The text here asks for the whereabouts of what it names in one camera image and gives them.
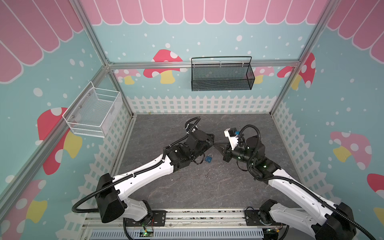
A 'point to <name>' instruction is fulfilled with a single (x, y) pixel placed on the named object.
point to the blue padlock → (209, 158)
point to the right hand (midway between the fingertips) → (214, 144)
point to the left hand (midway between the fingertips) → (215, 140)
